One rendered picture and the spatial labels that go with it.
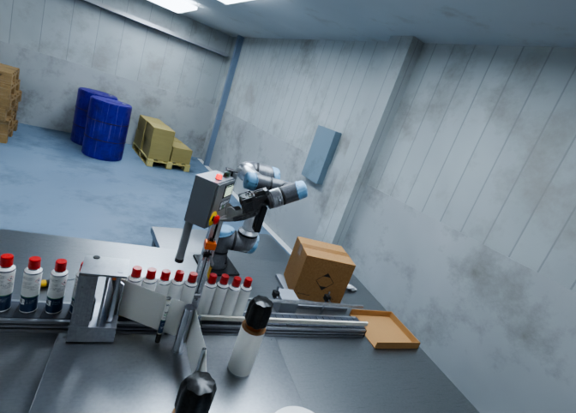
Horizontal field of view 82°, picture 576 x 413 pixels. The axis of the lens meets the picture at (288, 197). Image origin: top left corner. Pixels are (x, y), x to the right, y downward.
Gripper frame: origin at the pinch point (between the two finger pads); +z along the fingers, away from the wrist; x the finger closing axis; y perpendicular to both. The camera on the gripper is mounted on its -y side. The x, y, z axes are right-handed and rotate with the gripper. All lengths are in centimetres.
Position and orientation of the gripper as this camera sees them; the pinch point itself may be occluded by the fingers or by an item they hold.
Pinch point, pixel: (223, 220)
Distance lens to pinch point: 132.0
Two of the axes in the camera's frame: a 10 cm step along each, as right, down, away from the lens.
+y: -1.8, -8.9, -4.3
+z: -9.2, 3.0, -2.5
